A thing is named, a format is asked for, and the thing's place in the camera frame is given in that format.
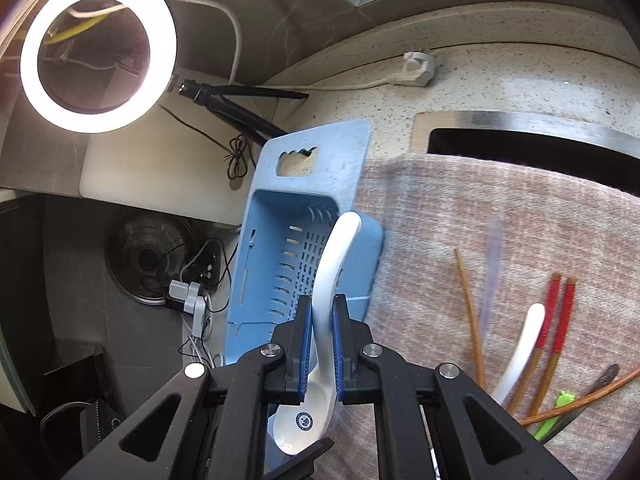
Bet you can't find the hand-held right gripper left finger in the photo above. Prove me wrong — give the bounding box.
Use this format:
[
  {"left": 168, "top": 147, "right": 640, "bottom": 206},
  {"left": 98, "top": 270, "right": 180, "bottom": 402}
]
[{"left": 62, "top": 295, "right": 313, "bottom": 480}]

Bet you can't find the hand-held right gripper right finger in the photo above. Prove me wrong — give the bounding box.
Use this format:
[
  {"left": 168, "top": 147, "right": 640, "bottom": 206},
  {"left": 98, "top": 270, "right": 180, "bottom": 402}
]
[{"left": 332, "top": 294, "right": 576, "bottom": 480}]

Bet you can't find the white ceramic spoon blue emblem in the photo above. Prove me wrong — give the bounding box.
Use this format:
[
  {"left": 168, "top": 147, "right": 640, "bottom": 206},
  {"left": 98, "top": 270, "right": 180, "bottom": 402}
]
[{"left": 272, "top": 211, "right": 362, "bottom": 457}]

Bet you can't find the plain brown wooden chopstick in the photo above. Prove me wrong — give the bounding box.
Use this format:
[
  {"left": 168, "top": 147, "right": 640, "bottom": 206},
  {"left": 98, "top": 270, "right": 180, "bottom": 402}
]
[
  {"left": 454, "top": 249, "right": 485, "bottom": 387},
  {"left": 517, "top": 364, "right": 640, "bottom": 426}
]

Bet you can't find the clear plastic spoon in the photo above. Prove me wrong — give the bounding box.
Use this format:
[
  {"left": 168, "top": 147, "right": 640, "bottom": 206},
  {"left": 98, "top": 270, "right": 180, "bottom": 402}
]
[{"left": 480, "top": 216, "right": 503, "bottom": 341}]

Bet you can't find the plain white ceramic spoon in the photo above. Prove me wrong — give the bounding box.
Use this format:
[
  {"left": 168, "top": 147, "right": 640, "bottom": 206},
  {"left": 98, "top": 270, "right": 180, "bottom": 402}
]
[{"left": 492, "top": 302, "right": 546, "bottom": 406}]

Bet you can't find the blue plastic drain basket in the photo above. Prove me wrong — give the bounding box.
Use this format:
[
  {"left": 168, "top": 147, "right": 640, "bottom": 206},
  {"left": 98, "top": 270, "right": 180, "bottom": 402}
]
[{"left": 227, "top": 119, "right": 386, "bottom": 367}]

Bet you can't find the red wooden chopstick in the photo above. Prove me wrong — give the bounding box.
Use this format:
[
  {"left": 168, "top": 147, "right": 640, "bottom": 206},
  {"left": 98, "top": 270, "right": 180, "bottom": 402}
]
[
  {"left": 529, "top": 276, "right": 578, "bottom": 405},
  {"left": 507, "top": 272, "right": 562, "bottom": 403}
]

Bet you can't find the green plastic fork pick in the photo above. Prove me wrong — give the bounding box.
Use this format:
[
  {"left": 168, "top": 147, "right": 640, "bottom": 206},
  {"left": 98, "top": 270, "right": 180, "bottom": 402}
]
[{"left": 532, "top": 389, "right": 576, "bottom": 441}]

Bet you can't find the silver metal spoon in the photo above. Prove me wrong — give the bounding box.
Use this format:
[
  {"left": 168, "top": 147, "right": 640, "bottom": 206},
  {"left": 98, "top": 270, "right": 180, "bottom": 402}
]
[{"left": 542, "top": 364, "right": 622, "bottom": 443}]

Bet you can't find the white charger adapter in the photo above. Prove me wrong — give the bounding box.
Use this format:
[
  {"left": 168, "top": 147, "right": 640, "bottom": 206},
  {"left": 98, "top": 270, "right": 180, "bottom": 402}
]
[{"left": 167, "top": 280, "right": 213, "bottom": 338}]

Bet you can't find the pink checked cloth mat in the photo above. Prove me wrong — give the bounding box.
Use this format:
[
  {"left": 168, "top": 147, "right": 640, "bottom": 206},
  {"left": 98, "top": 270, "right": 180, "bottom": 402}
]
[{"left": 312, "top": 152, "right": 640, "bottom": 480}]

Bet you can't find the round dark pot lid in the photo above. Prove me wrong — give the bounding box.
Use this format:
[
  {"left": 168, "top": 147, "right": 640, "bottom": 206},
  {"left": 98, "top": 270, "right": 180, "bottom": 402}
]
[{"left": 104, "top": 209, "right": 196, "bottom": 306}]

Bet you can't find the black lamp tripod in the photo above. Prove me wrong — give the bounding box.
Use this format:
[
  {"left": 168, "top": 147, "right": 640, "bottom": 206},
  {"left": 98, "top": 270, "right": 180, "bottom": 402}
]
[{"left": 176, "top": 77, "right": 310, "bottom": 148}]

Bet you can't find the steel kitchen sink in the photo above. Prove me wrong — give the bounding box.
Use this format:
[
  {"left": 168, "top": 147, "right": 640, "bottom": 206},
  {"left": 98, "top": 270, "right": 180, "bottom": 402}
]
[{"left": 412, "top": 110, "right": 640, "bottom": 196}]

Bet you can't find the white power plug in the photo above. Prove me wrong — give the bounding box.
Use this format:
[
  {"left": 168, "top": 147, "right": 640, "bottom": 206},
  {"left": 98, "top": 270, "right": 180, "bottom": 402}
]
[{"left": 390, "top": 49, "right": 437, "bottom": 88}]

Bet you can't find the thin black cable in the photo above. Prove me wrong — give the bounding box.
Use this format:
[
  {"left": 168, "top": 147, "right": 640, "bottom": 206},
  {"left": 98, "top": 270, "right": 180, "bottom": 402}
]
[{"left": 160, "top": 105, "right": 251, "bottom": 182}]

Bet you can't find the white plug cable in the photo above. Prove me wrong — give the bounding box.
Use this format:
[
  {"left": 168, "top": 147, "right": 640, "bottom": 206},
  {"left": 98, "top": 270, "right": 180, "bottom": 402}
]
[{"left": 277, "top": 76, "right": 401, "bottom": 95}]

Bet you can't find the white lamp cable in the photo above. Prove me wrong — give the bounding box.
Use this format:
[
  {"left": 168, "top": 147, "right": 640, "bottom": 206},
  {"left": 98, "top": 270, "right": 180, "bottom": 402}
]
[{"left": 167, "top": 0, "right": 244, "bottom": 85}]

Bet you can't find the yellow gas hose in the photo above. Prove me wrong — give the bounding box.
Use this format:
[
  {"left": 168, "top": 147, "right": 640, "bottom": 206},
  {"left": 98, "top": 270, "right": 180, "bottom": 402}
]
[{"left": 47, "top": 12, "right": 126, "bottom": 45}]

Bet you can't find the white ring light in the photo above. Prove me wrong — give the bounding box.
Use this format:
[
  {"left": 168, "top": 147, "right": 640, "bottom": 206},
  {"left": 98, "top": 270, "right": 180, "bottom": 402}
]
[{"left": 19, "top": 0, "right": 177, "bottom": 135}]

